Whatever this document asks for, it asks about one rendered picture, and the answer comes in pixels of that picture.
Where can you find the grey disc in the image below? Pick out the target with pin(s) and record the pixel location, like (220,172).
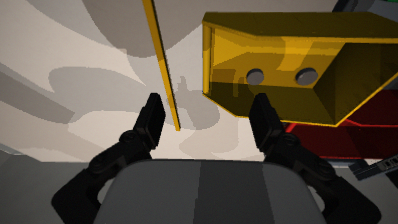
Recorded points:
(306,76)
(255,76)

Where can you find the black metal shelf rack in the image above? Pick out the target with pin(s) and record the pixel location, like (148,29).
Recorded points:
(360,168)

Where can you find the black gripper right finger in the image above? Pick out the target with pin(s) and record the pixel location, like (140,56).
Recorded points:
(344,204)

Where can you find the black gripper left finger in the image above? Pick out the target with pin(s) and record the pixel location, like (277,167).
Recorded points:
(77,201)

